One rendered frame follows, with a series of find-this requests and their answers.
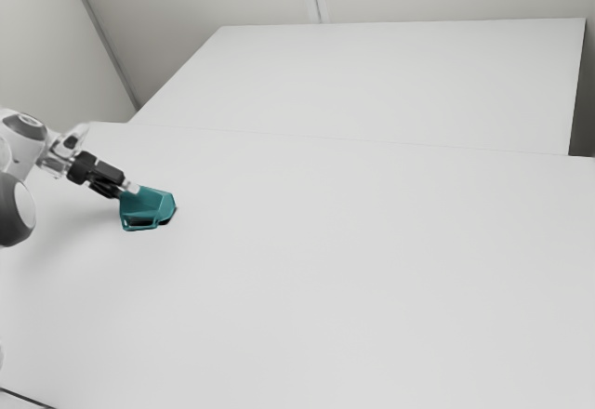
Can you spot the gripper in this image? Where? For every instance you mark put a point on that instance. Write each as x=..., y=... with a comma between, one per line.
x=83, y=167

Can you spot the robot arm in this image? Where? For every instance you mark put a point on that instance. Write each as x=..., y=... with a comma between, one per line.
x=21, y=149

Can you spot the teal faceted mug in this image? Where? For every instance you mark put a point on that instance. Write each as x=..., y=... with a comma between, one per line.
x=148, y=209

